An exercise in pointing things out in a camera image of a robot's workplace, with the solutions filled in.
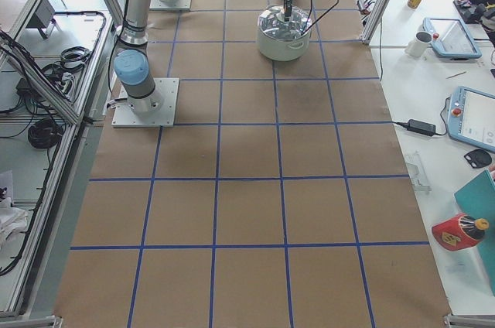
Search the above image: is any teal folder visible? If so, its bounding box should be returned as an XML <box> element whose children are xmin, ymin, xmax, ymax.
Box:
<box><xmin>454</xmin><ymin>169</ymin><xmax>495</xmax><ymax>292</ymax></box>

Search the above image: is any clear plastic holder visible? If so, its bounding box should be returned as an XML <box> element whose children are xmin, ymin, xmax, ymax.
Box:
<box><xmin>404</xmin><ymin>152</ymin><xmax>432</xmax><ymax>194</ymax></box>

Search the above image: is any black power adapter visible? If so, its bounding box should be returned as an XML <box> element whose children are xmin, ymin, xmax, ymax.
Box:
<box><xmin>394</xmin><ymin>119</ymin><xmax>446</xmax><ymax>137</ymax></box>

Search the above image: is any teach pendant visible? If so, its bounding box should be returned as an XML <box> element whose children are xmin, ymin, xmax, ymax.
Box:
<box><xmin>446</xmin><ymin>86</ymin><xmax>494</xmax><ymax>152</ymax></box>
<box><xmin>422</xmin><ymin>18</ymin><xmax>482</xmax><ymax>60</ymax></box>

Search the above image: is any glass pot lid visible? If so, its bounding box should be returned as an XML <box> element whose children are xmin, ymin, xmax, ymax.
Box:
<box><xmin>258</xmin><ymin>5</ymin><xmax>312</xmax><ymax>41</ymax></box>

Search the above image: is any coiled black cable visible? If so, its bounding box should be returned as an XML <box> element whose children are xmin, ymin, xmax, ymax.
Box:
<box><xmin>27</xmin><ymin>118</ymin><xmax>64</xmax><ymax>150</ymax></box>

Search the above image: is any far teach pendant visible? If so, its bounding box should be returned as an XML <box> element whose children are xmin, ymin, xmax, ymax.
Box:
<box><xmin>422</xmin><ymin>18</ymin><xmax>482</xmax><ymax>60</ymax></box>

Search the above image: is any pale green cooking pot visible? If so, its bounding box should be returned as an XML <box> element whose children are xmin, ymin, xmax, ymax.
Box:
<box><xmin>256</xmin><ymin>23</ymin><xmax>311</xmax><ymax>62</ymax></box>

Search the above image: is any black round object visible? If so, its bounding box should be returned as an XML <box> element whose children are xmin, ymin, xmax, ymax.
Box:
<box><xmin>463</xmin><ymin>149</ymin><xmax>493</xmax><ymax>169</ymax></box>

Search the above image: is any near teach pendant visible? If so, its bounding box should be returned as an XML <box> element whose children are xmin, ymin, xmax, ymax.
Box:
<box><xmin>446</xmin><ymin>86</ymin><xmax>494</xmax><ymax>152</ymax></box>

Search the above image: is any white mug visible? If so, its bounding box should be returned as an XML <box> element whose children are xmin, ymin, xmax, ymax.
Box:
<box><xmin>405</xmin><ymin>31</ymin><xmax>432</xmax><ymax>58</ymax></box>

